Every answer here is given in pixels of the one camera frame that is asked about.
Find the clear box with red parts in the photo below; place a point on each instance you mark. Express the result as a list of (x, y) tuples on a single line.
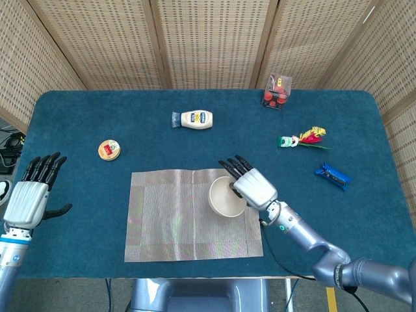
[(276, 94)]

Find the woven folding screen panel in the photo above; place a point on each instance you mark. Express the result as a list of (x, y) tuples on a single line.
[(211, 42), (308, 42), (390, 65), (29, 65), (97, 42)]

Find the mayonnaise squeeze bottle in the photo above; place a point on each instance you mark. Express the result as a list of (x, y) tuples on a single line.
[(195, 119)]

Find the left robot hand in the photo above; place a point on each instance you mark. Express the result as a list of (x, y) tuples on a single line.
[(26, 204)]

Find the white bowl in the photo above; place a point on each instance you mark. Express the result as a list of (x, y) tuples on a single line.
[(222, 198)]

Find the round yellow tin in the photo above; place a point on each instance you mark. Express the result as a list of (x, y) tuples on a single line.
[(110, 150)]

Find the white table leg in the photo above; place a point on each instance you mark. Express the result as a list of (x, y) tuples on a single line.
[(288, 295)]

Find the blue table carpet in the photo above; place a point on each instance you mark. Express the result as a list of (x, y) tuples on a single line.
[(97, 195)]

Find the colourful feather shuttlecock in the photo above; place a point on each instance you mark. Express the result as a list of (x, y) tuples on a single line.
[(308, 138)]

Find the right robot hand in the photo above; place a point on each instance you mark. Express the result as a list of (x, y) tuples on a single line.
[(256, 188)]

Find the beige woven placemat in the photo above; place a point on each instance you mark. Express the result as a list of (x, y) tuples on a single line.
[(169, 221)]

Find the grey-blue robot torso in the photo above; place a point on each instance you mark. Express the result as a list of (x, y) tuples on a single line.
[(198, 295)]

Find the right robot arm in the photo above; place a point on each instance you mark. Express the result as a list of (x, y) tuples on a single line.
[(318, 243)]

